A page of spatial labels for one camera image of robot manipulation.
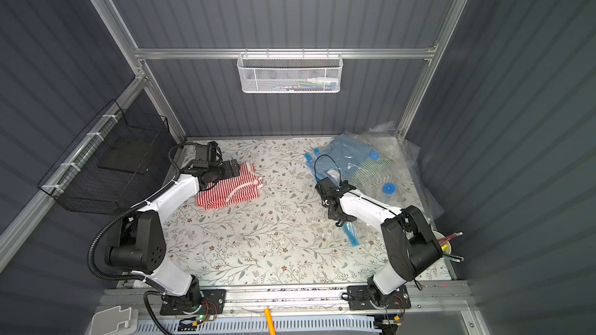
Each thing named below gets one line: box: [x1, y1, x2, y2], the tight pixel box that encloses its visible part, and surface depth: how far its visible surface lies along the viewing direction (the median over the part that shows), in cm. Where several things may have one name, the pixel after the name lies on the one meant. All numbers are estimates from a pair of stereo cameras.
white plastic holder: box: [86, 305, 139, 335], surface depth 66 cm
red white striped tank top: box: [194, 161, 264, 211], surface depth 101 cm
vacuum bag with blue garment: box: [303, 130, 377, 185], surface depth 111 cm
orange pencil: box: [263, 307, 277, 335], surface depth 72 cm
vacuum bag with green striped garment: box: [350, 120, 421, 188], surface depth 111 cm
